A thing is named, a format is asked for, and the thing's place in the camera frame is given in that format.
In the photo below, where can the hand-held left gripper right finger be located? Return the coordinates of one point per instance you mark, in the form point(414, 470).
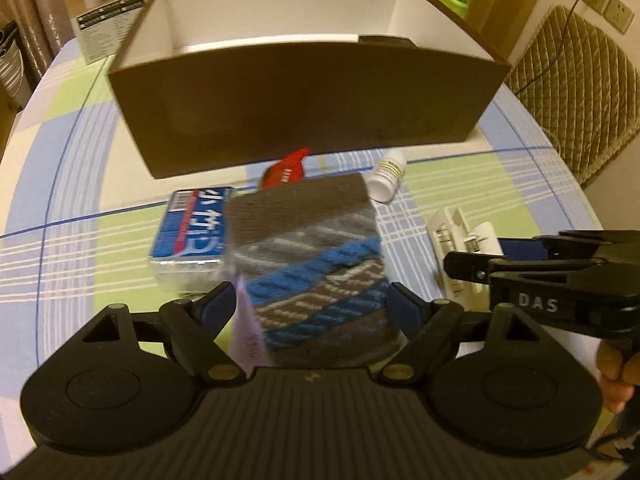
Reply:
point(405, 310)

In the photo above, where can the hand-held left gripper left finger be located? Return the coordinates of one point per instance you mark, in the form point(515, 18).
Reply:
point(222, 300)

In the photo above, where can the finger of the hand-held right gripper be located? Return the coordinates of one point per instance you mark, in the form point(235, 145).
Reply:
point(470, 266)
point(520, 249)

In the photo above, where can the purple tube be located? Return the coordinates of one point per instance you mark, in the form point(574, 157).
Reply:
point(247, 340)

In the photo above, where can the blue tissue pack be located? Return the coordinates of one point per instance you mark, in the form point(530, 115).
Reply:
point(192, 230)

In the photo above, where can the striped knit pouch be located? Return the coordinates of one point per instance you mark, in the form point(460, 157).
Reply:
point(310, 250)

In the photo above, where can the white pill bottle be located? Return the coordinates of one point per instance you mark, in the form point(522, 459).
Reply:
point(385, 180)

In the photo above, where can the brown cardboard box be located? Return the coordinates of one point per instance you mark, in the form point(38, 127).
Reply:
point(300, 105)

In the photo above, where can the person's right hand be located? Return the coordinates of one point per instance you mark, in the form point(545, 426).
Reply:
point(610, 375)

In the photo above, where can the red packet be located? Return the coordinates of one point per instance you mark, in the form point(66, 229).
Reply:
point(287, 170)

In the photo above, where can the quilted chair cushion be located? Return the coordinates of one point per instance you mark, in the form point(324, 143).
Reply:
point(575, 85)

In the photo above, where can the black product box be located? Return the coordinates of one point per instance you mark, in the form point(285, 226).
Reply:
point(385, 40)

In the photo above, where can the white and brown product box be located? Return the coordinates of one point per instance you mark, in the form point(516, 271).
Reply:
point(105, 20)

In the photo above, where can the dark striped object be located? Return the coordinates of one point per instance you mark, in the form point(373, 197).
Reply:
point(10, 60)

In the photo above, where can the brown curtain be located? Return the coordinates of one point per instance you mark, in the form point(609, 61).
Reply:
point(40, 10)

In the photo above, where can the white wall socket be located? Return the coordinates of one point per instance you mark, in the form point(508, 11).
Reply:
point(619, 16)

